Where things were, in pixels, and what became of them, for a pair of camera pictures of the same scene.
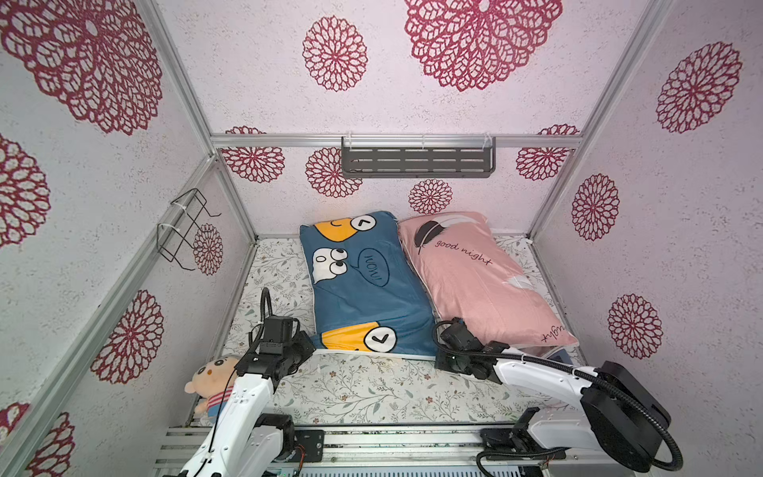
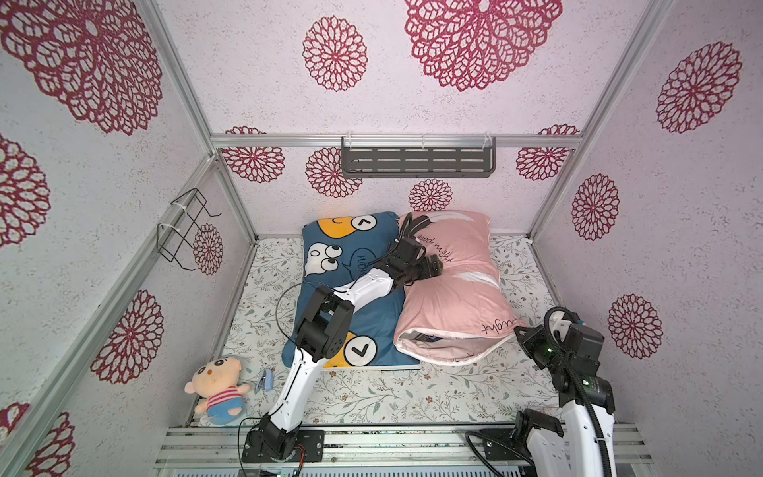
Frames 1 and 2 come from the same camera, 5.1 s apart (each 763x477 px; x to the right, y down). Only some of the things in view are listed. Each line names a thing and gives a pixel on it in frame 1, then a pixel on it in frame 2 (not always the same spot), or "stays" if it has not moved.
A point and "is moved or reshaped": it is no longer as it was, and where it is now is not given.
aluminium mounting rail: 403,447 stays
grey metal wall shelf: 418,157 stays
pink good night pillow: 467,274 is moved or reshaped
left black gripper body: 300,350 to 421,269
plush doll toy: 215,381 stays
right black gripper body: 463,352 to 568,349
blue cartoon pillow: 366,291 is moved or reshaped
